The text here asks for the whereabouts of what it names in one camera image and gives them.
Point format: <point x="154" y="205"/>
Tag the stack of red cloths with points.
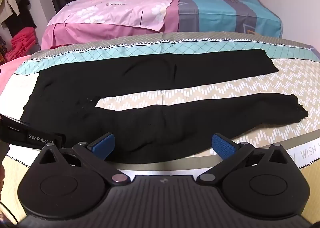
<point x="22" y="40"/>

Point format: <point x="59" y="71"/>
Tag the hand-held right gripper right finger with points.
<point x="221" y="144"/>

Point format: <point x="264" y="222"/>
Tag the pink blanket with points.
<point x="10" y="70"/>

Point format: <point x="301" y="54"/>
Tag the blue grey striped sheet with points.
<point x="215" y="15"/>

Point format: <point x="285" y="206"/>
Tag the black pants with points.
<point x="150" y="68"/>

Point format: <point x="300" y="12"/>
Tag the beige teal patterned bed sheet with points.
<point x="225" y="93"/>

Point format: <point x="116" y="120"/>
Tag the pink floral sheet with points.
<point x="112" y="10"/>

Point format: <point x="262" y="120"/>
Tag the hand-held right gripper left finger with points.
<point x="105" y="143"/>

